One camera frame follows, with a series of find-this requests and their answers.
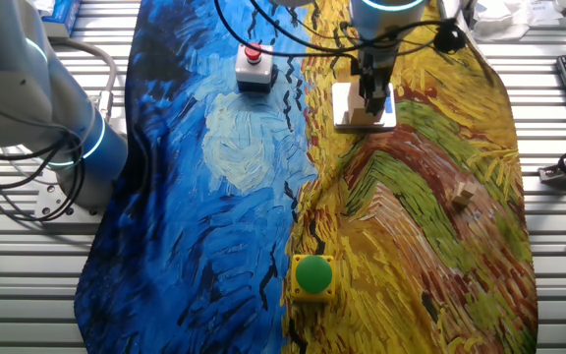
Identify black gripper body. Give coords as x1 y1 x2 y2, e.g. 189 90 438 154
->
358 50 397 90

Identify large wooden cube block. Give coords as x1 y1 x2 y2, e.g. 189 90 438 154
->
345 90 385 127

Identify silver digital scale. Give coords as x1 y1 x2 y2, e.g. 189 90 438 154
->
331 81 398 132

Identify red button grey box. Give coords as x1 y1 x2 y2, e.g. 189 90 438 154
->
234 41 277 94

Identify small notched wooden block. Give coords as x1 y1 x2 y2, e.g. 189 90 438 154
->
451 180 479 207

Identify white plastic bag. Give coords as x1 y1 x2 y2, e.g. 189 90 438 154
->
472 0 559 43

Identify painted blue yellow tablecloth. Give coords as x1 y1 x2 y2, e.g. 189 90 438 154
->
74 0 539 354

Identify green button yellow box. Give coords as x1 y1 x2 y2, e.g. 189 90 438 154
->
290 254 337 303

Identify blue tissue box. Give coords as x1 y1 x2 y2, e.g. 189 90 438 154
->
41 0 83 38

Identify black coiled cable bundle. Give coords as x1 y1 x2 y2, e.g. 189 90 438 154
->
431 19 468 55

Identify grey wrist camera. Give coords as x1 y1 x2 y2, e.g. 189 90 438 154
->
437 0 476 30

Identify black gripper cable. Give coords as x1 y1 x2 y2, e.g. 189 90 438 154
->
212 0 461 64

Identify grey metal bracket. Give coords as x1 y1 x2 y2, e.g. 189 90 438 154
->
538 164 566 187

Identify black arm base cables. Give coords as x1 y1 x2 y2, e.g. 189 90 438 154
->
0 131 87 223

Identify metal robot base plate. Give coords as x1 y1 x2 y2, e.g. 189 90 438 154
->
33 182 105 222

